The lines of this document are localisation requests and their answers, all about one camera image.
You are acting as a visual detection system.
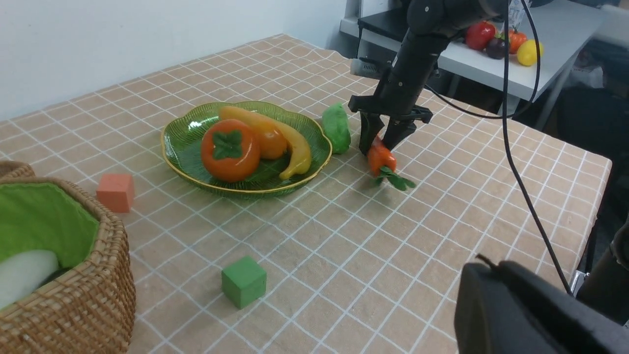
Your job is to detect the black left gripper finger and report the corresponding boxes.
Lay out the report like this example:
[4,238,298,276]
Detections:
[454,255,629,354]

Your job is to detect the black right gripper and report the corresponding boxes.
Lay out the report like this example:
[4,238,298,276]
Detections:
[348,63,434,155]

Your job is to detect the orange carrot with green leaves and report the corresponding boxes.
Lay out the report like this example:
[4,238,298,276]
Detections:
[368,135,417,191]

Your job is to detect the light green chayote gourd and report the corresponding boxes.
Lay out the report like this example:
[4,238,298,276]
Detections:
[321,103,352,154]

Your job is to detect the yellow banana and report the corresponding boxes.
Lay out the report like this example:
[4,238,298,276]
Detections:
[219,105,312,180]

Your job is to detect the orange yellow mango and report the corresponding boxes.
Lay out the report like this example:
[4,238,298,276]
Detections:
[246,119,287,160]

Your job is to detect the orange persimmon with green calyx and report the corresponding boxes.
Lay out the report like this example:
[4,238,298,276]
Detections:
[200,119,261,183]

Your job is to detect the white radish with green leaves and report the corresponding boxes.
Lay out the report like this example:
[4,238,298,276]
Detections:
[0,250,59,309]

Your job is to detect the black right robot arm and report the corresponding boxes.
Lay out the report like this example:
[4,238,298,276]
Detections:
[348,0,509,155]

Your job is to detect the dark purple toy fruit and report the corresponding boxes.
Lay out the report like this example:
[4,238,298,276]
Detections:
[485,34,508,60]

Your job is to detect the small orange toy tomato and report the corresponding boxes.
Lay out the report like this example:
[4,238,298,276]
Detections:
[509,28,528,55]

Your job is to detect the yellow toy lemon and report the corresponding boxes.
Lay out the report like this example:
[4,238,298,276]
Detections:
[516,39,544,67]

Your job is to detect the green glass leaf-shaped plate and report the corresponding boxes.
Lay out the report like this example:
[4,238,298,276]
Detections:
[160,101,332,200]

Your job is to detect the green foam cube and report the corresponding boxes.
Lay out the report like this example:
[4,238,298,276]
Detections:
[222,256,267,309]

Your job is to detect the white side table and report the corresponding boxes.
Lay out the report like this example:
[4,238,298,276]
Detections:
[339,0,606,131]

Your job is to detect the orange-pink foam cube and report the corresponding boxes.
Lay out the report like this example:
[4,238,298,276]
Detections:
[96,174,135,213]

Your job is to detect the woven wicker basket green lining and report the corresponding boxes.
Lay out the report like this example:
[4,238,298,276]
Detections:
[0,177,136,354]

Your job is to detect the woven wicker basket lid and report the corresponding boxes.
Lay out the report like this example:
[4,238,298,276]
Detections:
[0,160,36,180]

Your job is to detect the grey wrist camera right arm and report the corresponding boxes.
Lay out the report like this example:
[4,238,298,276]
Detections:
[349,58,391,80]

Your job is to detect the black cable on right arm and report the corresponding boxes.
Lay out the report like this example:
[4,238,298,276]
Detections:
[425,0,575,296]

